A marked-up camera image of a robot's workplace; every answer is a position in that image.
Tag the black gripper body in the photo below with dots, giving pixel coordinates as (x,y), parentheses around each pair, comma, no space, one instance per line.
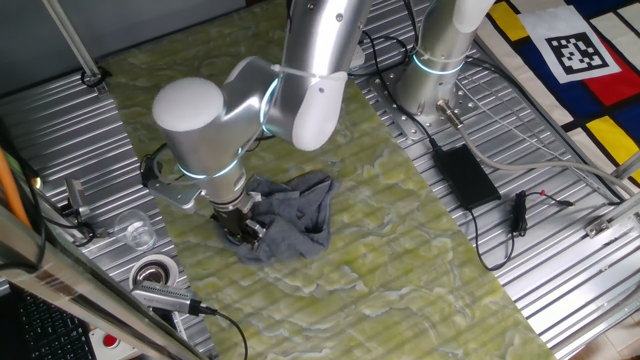
(230,220)

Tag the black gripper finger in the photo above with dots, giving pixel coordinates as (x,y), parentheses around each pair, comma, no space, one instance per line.
(256,229)
(240,239)

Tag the dark grey cloth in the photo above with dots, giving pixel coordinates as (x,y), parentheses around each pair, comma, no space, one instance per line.
(295,220)

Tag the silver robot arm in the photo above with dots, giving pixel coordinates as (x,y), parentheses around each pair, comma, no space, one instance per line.
(190,130)

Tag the coloured block pattern cloth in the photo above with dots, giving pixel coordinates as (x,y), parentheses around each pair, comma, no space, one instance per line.
(550,90)

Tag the clear plastic cup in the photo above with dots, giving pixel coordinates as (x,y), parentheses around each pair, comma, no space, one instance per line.
(135,232)

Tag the green marble pattern mat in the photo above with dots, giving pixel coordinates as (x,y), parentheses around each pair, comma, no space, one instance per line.
(400,300)

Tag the grey box with red button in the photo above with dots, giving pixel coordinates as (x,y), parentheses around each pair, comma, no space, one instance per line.
(107,341)

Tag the white power strip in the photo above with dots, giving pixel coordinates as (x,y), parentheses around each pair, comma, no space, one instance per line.
(358,57)

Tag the black keyboard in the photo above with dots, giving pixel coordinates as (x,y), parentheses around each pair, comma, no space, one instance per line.
(50,335)

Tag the black power adapter brick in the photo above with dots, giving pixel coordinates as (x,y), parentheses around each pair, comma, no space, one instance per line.
(465,175)

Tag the orange pole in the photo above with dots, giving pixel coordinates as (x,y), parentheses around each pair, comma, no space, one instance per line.
(10,185)

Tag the thin metal pole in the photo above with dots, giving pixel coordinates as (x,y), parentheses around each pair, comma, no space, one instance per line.
(75,45)

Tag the white fiducial marker sheet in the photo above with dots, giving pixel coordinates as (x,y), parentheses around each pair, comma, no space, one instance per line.
(537,25)

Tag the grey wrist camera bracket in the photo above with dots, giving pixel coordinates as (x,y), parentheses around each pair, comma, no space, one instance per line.
(175,195)

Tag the silver ribbed camera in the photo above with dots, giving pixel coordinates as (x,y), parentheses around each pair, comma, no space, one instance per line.
(165,297)

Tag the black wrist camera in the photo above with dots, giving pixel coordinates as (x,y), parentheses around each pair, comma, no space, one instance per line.
(147,172)

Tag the small silver camera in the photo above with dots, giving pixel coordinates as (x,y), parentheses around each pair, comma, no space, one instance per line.
(76,195)

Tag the shiny metal frame bar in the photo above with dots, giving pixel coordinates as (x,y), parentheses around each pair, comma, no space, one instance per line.
(75,290)

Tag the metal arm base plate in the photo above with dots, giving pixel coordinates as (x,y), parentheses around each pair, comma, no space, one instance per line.
(415,130)

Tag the aluminium frame profile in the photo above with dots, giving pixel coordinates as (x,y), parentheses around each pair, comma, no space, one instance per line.
(620,215)

